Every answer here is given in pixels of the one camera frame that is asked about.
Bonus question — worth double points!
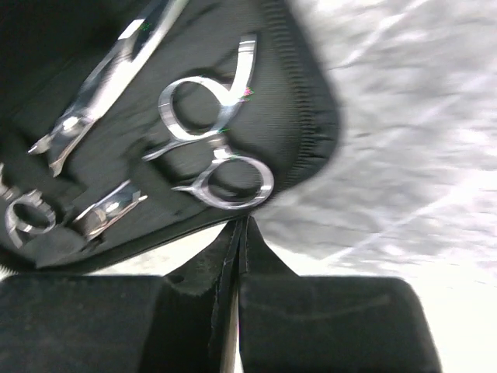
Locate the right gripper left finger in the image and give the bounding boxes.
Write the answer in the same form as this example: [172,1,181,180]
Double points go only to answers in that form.
[1,221,239,372]

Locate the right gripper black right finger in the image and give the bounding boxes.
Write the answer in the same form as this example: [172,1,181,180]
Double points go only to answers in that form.
[238,218,442,372]

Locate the silver hair scissors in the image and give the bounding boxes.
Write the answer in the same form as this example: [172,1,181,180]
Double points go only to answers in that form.
[1,0,187,248]
[142,33,274,211]

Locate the black zippered tool case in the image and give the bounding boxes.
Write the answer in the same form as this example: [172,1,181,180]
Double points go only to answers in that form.
[1,1,341,273]

